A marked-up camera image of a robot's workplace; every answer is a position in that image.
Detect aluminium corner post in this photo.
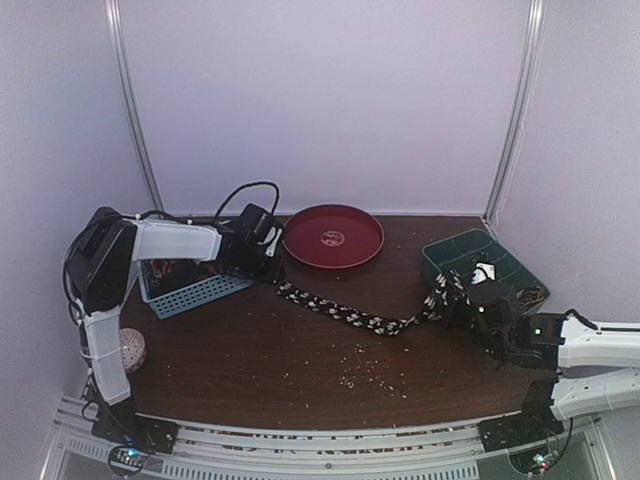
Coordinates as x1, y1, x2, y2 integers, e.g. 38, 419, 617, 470
104, 0, 164, 210
483, 0, 547, 231

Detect left aluminium corner post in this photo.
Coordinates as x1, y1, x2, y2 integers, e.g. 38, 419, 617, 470
104, 0, 164, 210

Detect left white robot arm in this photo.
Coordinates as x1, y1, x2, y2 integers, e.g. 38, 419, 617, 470
63, 204, 285, 406

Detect dark green divided organizer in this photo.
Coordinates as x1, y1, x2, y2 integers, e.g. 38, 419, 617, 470
421, 228, 551, 314

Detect pile of ties in basket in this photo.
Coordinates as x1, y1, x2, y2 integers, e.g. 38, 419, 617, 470
141, 259, 218, 295

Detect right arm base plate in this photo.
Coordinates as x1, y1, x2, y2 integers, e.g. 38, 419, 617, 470
477, 406, 573, 478

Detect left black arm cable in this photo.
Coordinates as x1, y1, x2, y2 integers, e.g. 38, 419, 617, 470
212, 180, 281, 226

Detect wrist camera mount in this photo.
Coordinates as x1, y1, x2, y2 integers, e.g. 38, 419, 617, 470
239, 203, 284, 257
471, 262, 496, 285

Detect round red tray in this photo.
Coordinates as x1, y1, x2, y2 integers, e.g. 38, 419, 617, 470
284, 204, 385, 270

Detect black white floral tie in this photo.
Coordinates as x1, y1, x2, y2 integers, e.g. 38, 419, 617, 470
276, 270, 470, 337

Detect small patterned pink bowl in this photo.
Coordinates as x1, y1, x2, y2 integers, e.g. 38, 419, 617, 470
120, 328, 146, 374

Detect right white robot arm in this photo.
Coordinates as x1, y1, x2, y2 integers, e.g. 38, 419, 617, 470
434, 274, 639, 442

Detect right aluminium corner post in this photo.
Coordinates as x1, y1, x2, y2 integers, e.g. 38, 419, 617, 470
483, 0, 547, 231

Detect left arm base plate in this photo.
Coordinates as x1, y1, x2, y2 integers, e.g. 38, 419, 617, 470
81, 386, 179, 479

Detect rubber bands in organizer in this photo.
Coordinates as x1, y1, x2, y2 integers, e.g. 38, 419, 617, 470
516, 285, 547, 308

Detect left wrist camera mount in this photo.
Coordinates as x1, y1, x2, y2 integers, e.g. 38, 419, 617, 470
239, 203, 284, 257

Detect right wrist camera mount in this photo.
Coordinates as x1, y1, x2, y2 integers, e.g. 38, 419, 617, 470
471, 262, 496, 285

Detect light blue plastic basket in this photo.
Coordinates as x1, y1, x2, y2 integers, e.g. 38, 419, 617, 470
138, 260, 253, 319

